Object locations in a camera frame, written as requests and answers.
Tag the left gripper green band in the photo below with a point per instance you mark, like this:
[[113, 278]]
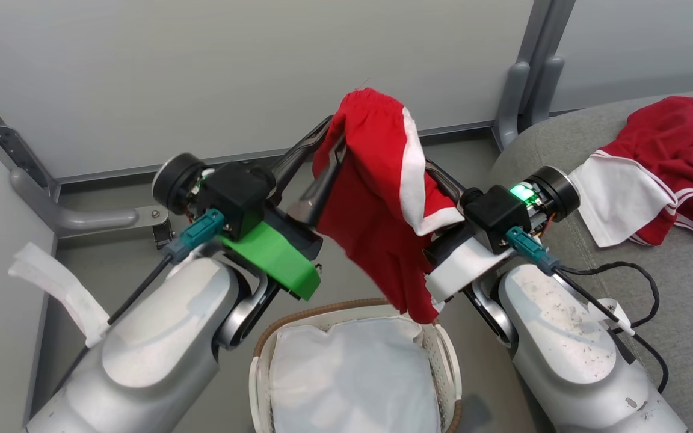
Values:
[[274, 255]]

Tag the red white striped shirt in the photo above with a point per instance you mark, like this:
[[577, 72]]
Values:
[[677, 144]]

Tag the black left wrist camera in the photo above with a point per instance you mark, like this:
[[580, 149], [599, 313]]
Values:
[[235, 192]]

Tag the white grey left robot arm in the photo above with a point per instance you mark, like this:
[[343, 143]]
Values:
[[154, 349]]

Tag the white laundry basket brown rim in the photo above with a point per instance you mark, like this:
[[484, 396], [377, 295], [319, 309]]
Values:
[[452, 367]]

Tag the grey partition foot bracket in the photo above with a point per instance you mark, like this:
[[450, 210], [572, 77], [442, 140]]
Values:
[[518, 102]]

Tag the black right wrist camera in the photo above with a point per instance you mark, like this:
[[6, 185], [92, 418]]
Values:
[[494, 216]]

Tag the grey fabric sofa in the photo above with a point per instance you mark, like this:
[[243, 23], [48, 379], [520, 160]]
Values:
[[683, 300]]

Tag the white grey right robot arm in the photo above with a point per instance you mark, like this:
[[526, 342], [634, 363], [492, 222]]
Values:
[[569, 349]]

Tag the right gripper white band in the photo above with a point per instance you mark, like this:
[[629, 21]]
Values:
[[467, 261]]

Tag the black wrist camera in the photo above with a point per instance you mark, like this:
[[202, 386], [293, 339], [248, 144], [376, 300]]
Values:
[[235, 192], [494, 216]]

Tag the red shorts white side stripe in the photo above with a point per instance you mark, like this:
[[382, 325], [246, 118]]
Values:
[[370, 204]]

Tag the grey partition foot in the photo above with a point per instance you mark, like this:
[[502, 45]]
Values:
[[82, 219]]

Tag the white basket liner cloth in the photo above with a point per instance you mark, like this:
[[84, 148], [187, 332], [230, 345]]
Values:
[[352, 379]]

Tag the black caster wheel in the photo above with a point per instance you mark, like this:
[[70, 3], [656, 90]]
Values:
[[163, 234]]

